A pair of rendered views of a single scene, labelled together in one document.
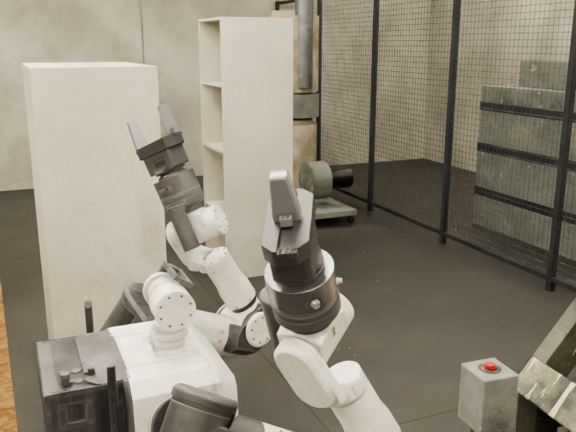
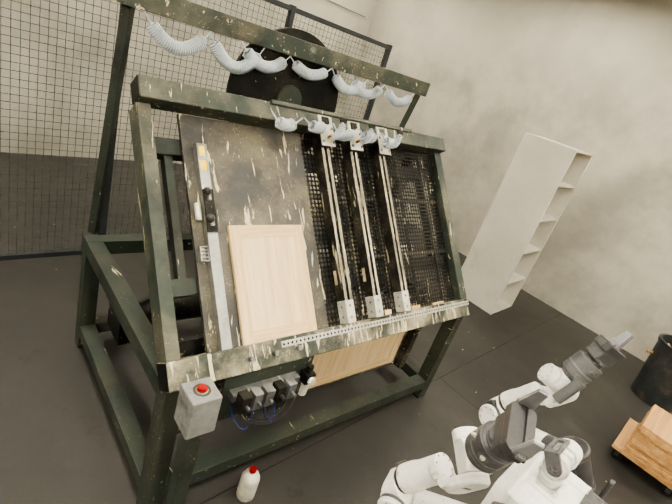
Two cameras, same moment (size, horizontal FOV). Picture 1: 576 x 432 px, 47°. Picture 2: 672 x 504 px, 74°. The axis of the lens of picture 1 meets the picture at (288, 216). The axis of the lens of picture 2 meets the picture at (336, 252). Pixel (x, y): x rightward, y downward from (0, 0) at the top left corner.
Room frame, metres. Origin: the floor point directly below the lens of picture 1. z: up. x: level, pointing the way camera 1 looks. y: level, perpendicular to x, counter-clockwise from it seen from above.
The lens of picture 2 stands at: (2.11, 0.70, 2.19)
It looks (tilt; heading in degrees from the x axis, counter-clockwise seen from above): 23 degrees down; 243
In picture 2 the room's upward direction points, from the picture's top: 19 degrees clockwise
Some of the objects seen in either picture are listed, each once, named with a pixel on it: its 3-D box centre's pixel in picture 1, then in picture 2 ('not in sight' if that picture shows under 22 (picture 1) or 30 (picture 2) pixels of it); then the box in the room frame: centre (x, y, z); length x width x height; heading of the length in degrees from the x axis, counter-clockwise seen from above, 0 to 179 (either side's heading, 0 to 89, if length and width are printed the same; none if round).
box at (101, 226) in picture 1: (95, 220); not in sight; (3.70, 1.10, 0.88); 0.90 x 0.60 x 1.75; 23
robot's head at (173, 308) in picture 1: (168, 306); (560, 461); (1.03, 0.20, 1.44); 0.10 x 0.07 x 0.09; 23
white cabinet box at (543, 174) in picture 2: not in sight; (517, 226); (-2.06, -3.10, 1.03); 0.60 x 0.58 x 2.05; 23
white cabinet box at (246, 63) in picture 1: (246, 147); not in sight; (5.49, 0.35, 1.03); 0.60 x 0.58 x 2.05; 23
